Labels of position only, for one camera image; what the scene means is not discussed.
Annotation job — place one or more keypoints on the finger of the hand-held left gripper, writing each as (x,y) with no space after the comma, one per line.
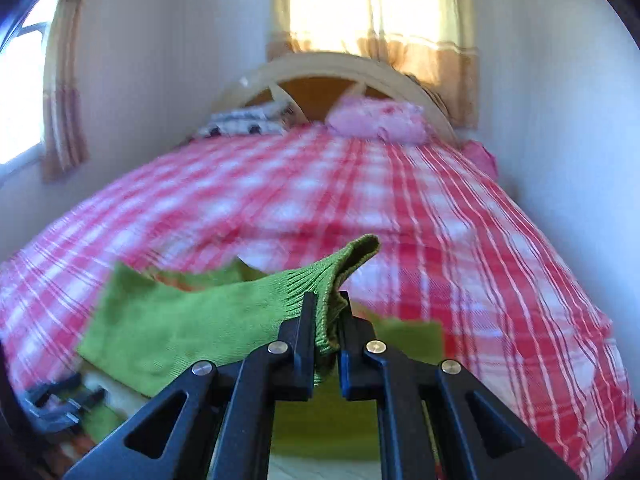
(86,400)

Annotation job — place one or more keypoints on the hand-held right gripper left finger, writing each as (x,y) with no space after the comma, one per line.
(302,352)

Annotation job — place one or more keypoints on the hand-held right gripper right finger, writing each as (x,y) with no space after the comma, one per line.
(351,355)

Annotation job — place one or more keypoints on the green striped knit sweater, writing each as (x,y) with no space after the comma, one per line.
(200,320)

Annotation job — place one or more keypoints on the red plaid bed sheet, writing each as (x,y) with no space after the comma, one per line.
(350,200)

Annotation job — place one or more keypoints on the black and white patterned pillow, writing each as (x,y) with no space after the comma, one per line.
(245,122)

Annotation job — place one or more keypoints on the pink cloth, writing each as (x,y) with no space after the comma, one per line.
(482,157)

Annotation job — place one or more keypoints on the pink pillow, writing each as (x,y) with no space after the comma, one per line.
(375,117)

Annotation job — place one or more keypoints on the cream wooden headboard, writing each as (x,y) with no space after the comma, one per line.
(320,67)

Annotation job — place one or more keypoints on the beige side curtain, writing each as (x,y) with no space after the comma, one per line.
(65,110)

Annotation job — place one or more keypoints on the side window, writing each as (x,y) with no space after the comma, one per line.
(20,90)

